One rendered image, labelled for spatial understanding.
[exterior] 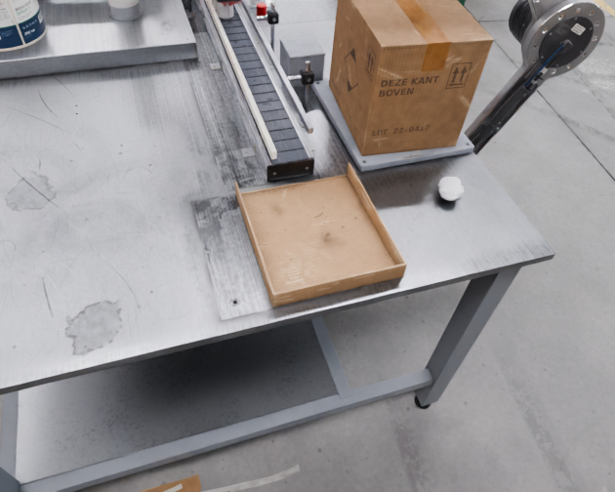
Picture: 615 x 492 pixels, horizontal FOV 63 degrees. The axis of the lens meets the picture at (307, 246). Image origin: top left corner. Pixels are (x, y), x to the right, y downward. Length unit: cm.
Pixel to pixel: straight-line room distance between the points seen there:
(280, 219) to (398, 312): 100
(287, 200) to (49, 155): 55
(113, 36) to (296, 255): 88
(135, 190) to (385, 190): 54
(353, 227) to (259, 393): 65
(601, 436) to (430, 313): 67
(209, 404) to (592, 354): 139
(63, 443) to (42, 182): 70
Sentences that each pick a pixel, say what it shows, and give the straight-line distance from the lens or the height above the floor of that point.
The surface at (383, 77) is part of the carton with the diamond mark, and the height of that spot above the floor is 105.
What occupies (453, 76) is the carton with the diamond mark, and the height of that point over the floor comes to 104.
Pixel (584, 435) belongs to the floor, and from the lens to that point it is 198.
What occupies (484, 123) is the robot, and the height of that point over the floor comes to 60.
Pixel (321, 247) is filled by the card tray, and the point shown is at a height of 83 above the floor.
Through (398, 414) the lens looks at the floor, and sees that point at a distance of 177.
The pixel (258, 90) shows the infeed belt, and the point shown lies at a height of 88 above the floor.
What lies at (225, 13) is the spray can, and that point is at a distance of 164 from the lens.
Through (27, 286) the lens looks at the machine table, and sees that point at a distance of 104.
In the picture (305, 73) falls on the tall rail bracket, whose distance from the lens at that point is 123.
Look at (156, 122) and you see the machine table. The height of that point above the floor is 83.
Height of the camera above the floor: 160
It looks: 50 degrees down
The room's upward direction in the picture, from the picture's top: 5 degrees clockwise
